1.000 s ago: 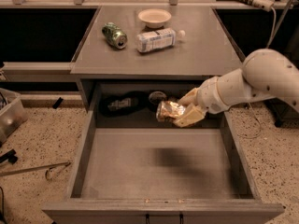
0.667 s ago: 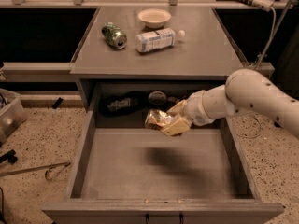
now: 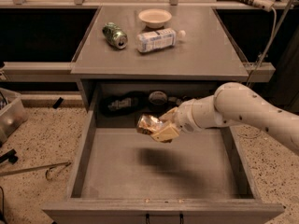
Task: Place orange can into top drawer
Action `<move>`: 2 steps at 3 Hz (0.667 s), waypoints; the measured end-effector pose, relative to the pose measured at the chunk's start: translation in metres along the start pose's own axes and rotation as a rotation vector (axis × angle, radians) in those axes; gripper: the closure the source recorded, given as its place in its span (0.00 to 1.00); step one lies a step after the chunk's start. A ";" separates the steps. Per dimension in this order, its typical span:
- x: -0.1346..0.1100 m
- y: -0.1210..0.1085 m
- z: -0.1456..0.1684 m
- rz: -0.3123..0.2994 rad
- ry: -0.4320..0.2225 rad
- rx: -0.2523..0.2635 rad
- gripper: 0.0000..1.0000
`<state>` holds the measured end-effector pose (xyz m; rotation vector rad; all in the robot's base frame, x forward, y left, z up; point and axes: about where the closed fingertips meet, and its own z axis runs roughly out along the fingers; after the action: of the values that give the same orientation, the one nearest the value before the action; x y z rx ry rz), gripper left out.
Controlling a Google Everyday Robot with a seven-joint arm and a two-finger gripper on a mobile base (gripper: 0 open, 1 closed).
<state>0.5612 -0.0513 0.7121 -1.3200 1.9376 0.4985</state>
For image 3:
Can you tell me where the white bowl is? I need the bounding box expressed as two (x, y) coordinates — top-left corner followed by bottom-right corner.
(138, 9), (172, 29)

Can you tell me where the green soda can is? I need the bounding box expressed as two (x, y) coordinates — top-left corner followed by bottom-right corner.
(102, 22), (128, 49)

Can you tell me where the white cable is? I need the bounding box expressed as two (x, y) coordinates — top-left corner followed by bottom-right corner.
(236, 7), (278, 140)

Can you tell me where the grey cabinet with counter top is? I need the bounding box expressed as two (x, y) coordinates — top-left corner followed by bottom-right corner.
(70, 4), (249, 129)

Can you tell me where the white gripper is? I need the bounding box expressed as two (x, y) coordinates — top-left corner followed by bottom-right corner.
(150, 99), (201, 142)

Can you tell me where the black drawer handle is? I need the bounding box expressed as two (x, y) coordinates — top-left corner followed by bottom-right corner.
(145, 214), (184, 224)

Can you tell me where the metal rod on floor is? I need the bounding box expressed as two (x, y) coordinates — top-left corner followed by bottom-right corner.
(0, 161), (72, 178)

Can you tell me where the clear plastic storage bin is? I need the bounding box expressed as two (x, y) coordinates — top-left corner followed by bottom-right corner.
(0, 88), (28, 146)

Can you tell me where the clear plastic water bottle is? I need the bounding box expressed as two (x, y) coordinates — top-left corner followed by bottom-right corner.
(136, 28), (186, 53)

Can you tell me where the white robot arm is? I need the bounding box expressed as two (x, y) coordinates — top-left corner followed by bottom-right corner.
(151, 82), (299, 154)

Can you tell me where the black clamp on floor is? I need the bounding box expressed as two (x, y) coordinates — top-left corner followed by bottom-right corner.
(0, 149), (18, 164)

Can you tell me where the orange soda can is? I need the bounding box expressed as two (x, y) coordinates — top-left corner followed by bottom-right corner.
(136, 114), (164, 135)

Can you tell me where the open grey top drawer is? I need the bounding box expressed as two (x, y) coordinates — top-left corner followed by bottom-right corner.
(42, 95), (284, 224)

